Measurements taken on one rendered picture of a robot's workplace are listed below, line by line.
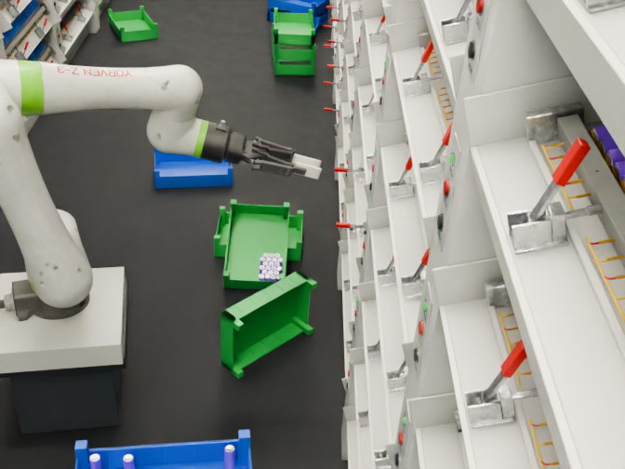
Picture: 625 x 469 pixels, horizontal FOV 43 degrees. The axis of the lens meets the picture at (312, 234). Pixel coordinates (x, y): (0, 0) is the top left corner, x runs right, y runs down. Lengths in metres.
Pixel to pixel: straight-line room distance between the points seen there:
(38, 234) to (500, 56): 1.20
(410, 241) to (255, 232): 1.51
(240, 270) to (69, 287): 0.97
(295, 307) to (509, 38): 1.84
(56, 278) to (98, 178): 1.49
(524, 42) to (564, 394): 0.33
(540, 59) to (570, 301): 0.25
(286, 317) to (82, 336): 0.73
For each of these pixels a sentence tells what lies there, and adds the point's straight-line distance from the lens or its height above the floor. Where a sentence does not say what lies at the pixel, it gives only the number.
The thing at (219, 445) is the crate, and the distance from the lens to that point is 1.48.
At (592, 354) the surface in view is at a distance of 0.54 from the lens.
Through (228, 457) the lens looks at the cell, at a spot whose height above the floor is 0.53.
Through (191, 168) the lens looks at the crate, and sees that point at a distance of 3.26.
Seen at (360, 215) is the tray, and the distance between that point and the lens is 2.04.
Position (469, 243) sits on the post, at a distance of 0.82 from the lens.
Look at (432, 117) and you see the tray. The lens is 1.22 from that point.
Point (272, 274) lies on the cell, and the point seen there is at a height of 0.07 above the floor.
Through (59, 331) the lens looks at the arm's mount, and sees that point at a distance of 2.01.
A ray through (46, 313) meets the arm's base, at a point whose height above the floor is 0.36.
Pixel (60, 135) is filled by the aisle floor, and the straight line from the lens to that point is 3.57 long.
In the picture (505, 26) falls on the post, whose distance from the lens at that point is 0.72.
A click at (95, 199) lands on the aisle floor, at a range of 3.11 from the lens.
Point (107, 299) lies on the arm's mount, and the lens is 2.09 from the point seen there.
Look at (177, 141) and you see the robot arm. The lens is 1.93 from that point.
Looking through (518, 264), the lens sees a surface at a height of 1.31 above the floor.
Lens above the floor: 1.66
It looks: 35 degrees down
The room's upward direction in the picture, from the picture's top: 4 degrees clockwise
